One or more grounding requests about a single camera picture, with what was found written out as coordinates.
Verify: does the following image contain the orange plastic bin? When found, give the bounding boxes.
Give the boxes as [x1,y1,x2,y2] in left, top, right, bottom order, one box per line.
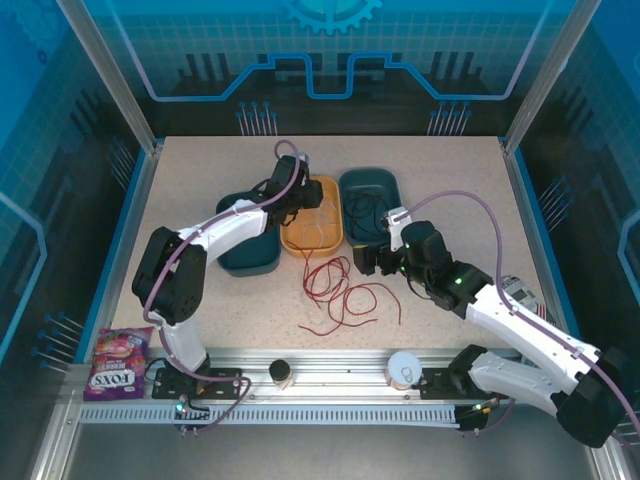
[279,174,345,260]

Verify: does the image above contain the purple candy bag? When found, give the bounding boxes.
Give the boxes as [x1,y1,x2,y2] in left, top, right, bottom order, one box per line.
[82,326,155,403]

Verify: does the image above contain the red cable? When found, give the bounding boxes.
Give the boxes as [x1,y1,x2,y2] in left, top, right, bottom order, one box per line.
[287,239,404,342]

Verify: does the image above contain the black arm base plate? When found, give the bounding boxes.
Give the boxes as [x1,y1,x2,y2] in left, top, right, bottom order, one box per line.
[418,372,511,401]
[152,367,245,401]

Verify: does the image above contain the slotted grey cable duct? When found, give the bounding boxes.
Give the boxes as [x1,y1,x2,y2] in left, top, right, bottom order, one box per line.
[79,405,464,427]

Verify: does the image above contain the white cable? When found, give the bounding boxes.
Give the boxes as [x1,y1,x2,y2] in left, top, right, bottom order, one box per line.
[299,199,341,242]

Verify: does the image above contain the aluminium frame post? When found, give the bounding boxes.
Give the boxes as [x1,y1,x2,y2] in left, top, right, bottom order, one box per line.
[502,0,601,154]
[54,0,164,151]

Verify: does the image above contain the tin can with pull tab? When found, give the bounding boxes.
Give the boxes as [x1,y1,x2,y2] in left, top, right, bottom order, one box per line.
[387,351,424,391]

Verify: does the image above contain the small jar with dark lid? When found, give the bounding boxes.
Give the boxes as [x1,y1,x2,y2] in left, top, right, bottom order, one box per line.
[268,359,294,390]

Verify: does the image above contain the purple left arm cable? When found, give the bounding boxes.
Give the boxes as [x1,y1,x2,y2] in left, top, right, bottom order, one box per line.
[143,139,307,434]

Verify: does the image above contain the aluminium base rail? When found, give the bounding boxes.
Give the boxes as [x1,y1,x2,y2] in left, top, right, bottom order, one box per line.
[64,346,526,407]

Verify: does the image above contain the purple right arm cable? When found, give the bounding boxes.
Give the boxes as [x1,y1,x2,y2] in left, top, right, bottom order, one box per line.
[397,192,640,446]

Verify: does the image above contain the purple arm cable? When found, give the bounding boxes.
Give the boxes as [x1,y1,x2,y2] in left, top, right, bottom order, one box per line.
[143,139,307,434]
[397,192,640,446]

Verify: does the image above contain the black cable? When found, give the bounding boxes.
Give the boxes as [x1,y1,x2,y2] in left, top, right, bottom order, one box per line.
[345,188,389,234]

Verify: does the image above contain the teal plastic bin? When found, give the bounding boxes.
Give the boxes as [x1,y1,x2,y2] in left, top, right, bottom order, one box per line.
[338,167,407,247]
[215,192,282,277]

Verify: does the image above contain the aluminium frame side rail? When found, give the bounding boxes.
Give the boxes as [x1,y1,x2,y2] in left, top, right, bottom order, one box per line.
[502,142,586,351]
[74,142,164,366]

